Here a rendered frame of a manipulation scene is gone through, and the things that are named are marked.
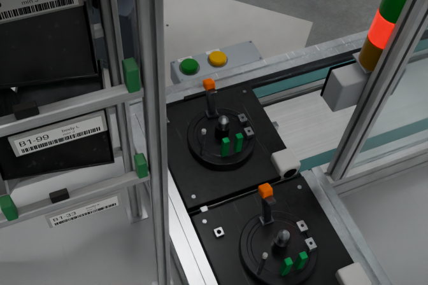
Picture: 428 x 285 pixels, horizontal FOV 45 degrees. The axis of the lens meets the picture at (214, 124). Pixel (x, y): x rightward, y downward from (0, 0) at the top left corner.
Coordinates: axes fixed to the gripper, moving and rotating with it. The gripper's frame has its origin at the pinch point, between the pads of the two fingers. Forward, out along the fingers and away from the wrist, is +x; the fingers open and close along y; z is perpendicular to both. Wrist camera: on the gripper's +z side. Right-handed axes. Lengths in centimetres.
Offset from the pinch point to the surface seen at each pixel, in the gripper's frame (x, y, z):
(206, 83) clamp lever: 1.2, 23.3, -24.1
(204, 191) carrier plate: 21.4, 21.1, -28.7
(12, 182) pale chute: 22.2, -7.2, -5.4
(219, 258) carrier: 34.5, 22.4, -25.0
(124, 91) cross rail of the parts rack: 22.3, 13.2, 24.4
